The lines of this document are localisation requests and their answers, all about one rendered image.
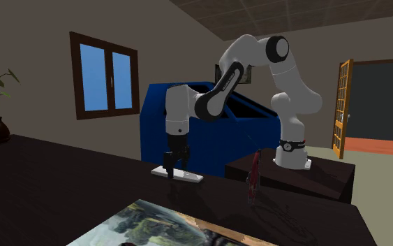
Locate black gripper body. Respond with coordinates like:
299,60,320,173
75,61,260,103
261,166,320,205
163,133,191,161

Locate flat white rectangular device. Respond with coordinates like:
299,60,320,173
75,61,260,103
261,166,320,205
150,165,205,184

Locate blue open bin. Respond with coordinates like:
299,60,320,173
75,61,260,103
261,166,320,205
140,81,283,178

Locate landscape painting print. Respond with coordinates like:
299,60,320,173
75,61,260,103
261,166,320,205
66,198,279,246

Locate upright red tool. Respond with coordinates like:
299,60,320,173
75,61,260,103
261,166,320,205
245,148,262,205

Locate brown framed window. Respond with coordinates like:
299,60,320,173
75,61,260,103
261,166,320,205
68,31,141,121

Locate dark robot stand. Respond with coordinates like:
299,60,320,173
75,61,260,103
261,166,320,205
224,147,356,205

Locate wooden glazed door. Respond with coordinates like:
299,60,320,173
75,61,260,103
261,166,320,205
331,58,355,161

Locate dark framed wall picture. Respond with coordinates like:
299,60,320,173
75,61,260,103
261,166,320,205
214,63,253,85

